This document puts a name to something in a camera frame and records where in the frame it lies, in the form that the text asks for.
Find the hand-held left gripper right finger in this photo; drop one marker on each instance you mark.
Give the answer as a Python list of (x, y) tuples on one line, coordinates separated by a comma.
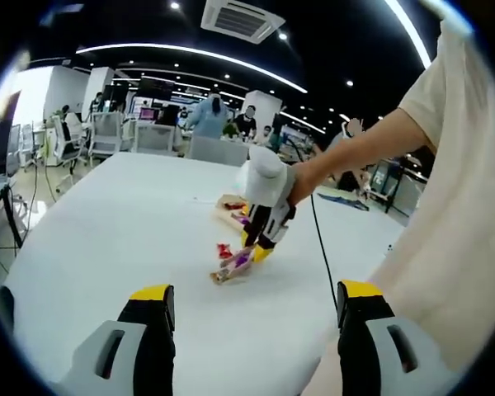
[(356, 354)]

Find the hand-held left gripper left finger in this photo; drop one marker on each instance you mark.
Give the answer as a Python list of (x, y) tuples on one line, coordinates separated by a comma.
[(150, 354)]

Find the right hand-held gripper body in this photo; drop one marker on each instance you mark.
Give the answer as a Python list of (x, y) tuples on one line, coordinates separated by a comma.
[(264, 177)]

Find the dark red food bar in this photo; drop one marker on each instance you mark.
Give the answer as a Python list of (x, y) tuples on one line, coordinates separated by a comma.
[(233, 205)]

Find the cream hexagonal container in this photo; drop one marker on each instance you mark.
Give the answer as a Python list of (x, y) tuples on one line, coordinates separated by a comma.
[(224, 220)]

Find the purple food packet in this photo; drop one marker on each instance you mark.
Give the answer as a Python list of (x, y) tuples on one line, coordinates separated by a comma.
[(241, 260)]

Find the red candy food packet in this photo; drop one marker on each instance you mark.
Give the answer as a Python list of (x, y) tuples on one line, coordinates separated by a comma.
[(224, 250)]

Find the small orange candy food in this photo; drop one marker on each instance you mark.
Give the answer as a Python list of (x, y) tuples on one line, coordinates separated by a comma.
[(216, 277)]

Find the grey office chair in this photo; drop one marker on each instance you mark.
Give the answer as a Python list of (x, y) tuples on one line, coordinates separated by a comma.
[(216, 150)]

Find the blue cloth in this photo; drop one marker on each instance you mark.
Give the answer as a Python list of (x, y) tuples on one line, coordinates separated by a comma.
[(342, 201)]

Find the white small device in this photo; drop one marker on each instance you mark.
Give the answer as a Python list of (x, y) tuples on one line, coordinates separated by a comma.
[(390, 248)]

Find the white office chair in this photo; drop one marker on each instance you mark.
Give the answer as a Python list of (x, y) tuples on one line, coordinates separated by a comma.
[(107, 132), (153, 138)]

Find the curved ceiling light strip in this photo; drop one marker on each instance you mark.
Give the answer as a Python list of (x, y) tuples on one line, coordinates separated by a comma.
[(210, 54), (412, 33)]

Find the black hanging monitor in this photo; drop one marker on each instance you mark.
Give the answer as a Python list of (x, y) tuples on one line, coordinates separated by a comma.
[(156, 87)]

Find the ceiling air conditioner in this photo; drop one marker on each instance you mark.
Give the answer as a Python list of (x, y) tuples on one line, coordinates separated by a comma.
[(243, 20)]

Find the person in beige clothing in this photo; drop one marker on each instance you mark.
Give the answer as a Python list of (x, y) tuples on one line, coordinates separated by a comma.
[(458, 206)]

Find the white chair black seat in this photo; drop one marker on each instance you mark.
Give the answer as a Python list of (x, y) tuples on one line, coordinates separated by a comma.
[(66, 144)]

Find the large monitor on stand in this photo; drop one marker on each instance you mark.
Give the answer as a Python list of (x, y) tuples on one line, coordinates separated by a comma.
[(2, 132)]

